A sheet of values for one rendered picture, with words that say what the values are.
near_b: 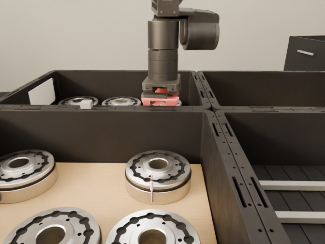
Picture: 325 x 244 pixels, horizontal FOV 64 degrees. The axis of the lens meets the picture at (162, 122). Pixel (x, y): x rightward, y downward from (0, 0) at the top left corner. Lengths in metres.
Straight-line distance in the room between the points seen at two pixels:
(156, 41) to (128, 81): 0.28
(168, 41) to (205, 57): 3.26
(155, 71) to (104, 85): 0.29
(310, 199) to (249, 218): 0.23
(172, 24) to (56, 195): 0.34
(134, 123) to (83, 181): 0.13
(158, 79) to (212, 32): 0.13
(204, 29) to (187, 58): 3.18
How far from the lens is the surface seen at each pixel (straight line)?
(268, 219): 0.24
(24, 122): 0.51
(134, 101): 0.70
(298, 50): 2.08
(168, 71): 0.49
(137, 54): 3.55
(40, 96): 0.70
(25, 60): 3.74
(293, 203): 0.44
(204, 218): 0.38
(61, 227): 0.33
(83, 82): 0.77
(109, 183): 0.44
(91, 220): 0.34
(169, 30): 0.48
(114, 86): 0.75
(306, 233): 0.40
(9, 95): 0.60
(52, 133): 0.49
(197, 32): 0.49
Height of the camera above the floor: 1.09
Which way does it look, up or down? 24 degrees down
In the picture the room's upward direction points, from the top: straight up
